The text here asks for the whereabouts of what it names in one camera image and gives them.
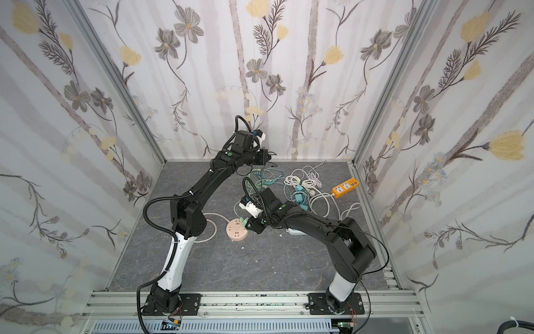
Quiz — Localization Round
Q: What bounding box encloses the white slotted cable duct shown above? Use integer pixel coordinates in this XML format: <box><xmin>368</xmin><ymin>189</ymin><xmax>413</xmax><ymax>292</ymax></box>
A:
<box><xmin>91</xmin><ymin>319</ymin><xmax>341</xmax><ymax>334</ymax></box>

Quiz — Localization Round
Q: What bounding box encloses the round pink power socket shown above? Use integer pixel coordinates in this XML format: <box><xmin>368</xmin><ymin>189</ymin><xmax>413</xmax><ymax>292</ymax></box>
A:
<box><xmin>225</xmin><ymin>218</ymin><xmax>248</xmax><ymax>242</ymax></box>

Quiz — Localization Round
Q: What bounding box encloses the beige socket power cord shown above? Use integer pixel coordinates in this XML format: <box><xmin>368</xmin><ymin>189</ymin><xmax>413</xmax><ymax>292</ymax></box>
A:
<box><xmin>193</xmin><ymin>212</ymin><xmax>230</xmax><ymax>244</ymax></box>

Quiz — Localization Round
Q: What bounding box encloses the green USB cable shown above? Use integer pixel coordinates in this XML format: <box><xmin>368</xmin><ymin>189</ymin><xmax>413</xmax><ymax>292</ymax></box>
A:
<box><xmin>249</xmin><ymin>164</ymin><xmax>286</xmax><ymax>193</ymax></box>

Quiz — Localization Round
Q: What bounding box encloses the orange power strip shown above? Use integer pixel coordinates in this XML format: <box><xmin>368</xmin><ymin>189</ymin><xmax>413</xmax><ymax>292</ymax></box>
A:
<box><xmin>331</xmin><ymin>178</ymin><xmax>360</xmax><ymax>198</ymax></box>

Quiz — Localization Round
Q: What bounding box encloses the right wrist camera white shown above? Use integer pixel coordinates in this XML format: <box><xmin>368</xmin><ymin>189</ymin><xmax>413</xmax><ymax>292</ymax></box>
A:
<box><xmin>239</xmin><ymin>200</ymin><xmax>264</xmax><ymax>218</ymax></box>

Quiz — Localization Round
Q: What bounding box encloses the teal charger plug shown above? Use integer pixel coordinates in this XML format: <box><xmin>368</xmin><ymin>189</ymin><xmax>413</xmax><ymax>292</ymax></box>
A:
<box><xmin>293</xmin><ymin>185</ymin><xmax>310</xmax><ymax>210</ymax></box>

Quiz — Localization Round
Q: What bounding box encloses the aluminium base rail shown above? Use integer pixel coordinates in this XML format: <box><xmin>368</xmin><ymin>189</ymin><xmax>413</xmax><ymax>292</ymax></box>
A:
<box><xmin>81</xmin><ymin>289</ymin><xmax>426</xmax><ymax>334</ymax></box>

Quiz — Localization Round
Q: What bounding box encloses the white cable bundle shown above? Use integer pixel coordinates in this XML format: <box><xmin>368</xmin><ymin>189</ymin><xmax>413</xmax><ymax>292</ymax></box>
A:
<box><xmin>283</xmin><ymin>161</ymin><xmax>335</xmax><ymax>218</ymax></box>

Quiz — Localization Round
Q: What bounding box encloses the white blue power strip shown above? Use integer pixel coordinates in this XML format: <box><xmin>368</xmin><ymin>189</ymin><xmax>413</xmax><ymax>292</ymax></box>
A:
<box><xmin>286</xmin><ymin>228</ymin><xmax>305</xmax><ymax>236</ymax></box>

